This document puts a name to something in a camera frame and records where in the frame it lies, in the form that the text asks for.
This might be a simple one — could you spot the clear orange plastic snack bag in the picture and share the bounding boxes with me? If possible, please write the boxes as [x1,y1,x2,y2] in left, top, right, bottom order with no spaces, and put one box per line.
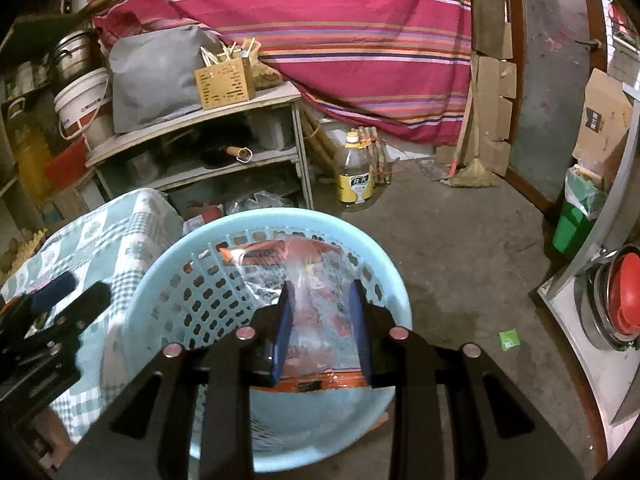
[219,235,367,393]

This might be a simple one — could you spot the straw broom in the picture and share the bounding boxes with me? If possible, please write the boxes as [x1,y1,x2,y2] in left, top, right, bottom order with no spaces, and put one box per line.
[446,79,497,188]

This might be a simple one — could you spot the brown cardboard box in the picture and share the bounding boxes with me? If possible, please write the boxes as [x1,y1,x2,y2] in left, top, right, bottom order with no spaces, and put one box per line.
[573,68,632,188]

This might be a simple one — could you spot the light blue plastic basket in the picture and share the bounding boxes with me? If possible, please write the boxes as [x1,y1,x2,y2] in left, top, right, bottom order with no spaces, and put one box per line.
[122,208,412,474]

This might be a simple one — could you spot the green trash bin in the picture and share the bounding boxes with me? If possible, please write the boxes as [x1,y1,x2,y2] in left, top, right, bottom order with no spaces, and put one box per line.
[552,165,608,259]

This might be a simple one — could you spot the pan with wooden handle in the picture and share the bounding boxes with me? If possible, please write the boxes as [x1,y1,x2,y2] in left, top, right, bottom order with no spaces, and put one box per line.
[201,145,254,168]

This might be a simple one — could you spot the white plastic bucket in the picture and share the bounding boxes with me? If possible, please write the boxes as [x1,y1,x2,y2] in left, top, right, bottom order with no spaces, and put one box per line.
[54,68,114,151]

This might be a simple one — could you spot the clear oil bottle yellow label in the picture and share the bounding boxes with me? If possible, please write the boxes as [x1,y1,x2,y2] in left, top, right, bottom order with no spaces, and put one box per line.
[333,130,374,207]

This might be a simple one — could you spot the green checkered tablecloth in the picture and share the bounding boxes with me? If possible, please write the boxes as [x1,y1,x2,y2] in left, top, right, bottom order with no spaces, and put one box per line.
[0,186,186,444]

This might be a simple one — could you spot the red striped cloth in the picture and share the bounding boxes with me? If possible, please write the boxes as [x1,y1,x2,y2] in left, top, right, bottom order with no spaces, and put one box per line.
[96,0,472,145]

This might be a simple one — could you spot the red plastic basin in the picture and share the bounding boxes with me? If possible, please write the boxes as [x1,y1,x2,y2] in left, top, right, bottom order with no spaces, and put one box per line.
[43,136,87,190]

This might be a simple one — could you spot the steel cooking pot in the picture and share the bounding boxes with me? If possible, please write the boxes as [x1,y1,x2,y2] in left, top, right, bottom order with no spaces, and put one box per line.
[52,29,103,87]

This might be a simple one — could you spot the grey wooden shelf unit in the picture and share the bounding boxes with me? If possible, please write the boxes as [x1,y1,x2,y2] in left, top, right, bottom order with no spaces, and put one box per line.
[86,82,314,209]

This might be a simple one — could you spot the green paper scrap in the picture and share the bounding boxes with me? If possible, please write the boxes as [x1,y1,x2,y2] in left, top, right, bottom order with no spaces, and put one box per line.
[498,328,521,351]

